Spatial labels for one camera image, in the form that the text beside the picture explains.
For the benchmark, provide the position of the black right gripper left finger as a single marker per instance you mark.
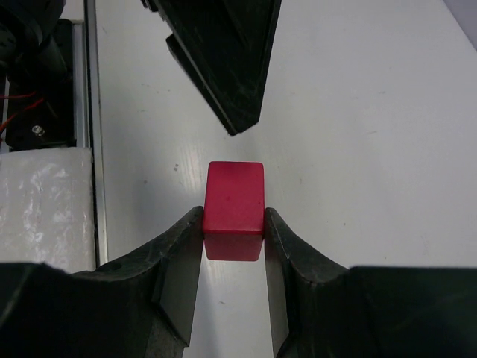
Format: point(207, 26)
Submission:
point(139, 305)

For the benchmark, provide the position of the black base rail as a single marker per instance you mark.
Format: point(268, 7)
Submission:
point(37, 119)

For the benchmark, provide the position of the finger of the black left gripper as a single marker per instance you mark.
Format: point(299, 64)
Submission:
point(224, 46)

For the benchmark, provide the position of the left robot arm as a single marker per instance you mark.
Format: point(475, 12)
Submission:
point(27, 45)

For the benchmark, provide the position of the red wood block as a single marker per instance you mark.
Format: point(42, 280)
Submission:
point(234, 211)

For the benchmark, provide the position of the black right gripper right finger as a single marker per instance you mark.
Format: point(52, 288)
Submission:
point(319, 308)

